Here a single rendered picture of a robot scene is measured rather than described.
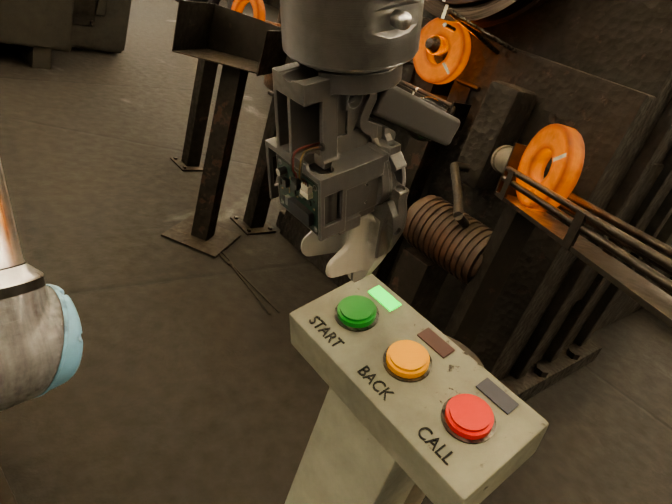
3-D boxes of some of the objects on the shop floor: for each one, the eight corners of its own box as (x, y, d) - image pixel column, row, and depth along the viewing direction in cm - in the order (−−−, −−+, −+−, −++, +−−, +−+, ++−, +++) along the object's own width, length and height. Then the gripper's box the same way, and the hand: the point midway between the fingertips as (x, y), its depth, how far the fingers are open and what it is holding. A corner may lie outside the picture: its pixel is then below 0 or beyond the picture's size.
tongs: (279, 313, 153) (280, 311, 153) (268, 315, 150) (269, 313, 150) (225, 253, 173) (225, 250, 173) (214, 254, 171) (215, 252, 170)
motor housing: (373, 359, 147) (444, 190, 123) (428, 414, 134) (520, 236, 110) (339, 370, 138) (409, 191, 114) (395, 430, 125) (487, 242, 101)
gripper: (250, 51, 35) (271, 280, 49) (330, 96, 29) (328, 339, 43) (349, 28, 39) (343, 245, 53) (436, 64, 33) (403, 296, 47)
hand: (360, 265), depth 48 cm, fingers closed
